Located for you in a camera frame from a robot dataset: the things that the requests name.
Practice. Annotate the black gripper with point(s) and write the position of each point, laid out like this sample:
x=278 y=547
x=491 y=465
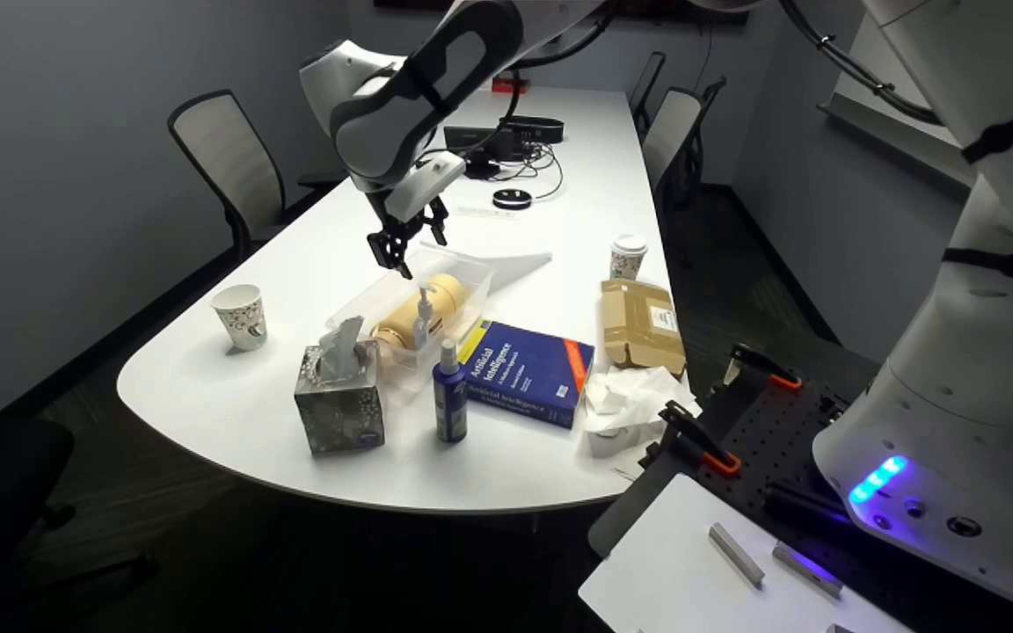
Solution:
x=413 y=227

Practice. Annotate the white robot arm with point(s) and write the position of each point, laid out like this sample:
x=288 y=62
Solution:
x=413 y=92

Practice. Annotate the blue spray bottle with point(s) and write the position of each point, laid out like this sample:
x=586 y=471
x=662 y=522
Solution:
x=453 y=399

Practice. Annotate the patterned open paper cup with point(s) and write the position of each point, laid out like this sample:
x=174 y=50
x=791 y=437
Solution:
x=240 y=317

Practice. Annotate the round black speaker puck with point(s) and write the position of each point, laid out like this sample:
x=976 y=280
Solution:
x=510 y=200

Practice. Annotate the black video bar device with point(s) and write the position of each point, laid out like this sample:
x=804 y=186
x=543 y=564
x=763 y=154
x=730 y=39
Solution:
x=508 y=137

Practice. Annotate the blue artificial intelligence book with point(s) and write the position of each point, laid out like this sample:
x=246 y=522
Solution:
x=524 y=375

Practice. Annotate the small red object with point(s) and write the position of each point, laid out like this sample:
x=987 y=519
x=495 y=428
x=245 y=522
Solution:
x=510 y=84

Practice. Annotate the grey tissue box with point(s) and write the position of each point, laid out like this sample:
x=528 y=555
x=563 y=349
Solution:
x=338 y=411

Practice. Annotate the grey mesh office chair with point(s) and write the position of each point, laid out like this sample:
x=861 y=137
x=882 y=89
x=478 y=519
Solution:
x=226 y=161
x=647 y=80
x=672 y=128

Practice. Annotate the paper cup with white lid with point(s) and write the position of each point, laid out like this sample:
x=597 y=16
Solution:
x=627 y=257

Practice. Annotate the brown cardboard box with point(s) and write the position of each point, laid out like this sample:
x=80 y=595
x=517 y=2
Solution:
x=639 y=328

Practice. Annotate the crumpled white tissue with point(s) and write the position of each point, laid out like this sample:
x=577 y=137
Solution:
x=634 y=405

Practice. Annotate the black clamp with orange tips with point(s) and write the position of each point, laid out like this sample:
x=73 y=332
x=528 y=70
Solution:
x=701 y=446
x=763 y=369

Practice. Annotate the black cart top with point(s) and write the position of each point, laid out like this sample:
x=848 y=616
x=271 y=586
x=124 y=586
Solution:
x=790 y=446

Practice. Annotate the white board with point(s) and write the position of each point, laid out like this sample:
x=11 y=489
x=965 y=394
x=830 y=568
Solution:
x=694 y=586

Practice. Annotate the grey marker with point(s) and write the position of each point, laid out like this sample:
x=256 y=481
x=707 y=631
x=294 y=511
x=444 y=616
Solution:
x=736 y=556
x=806 y=571

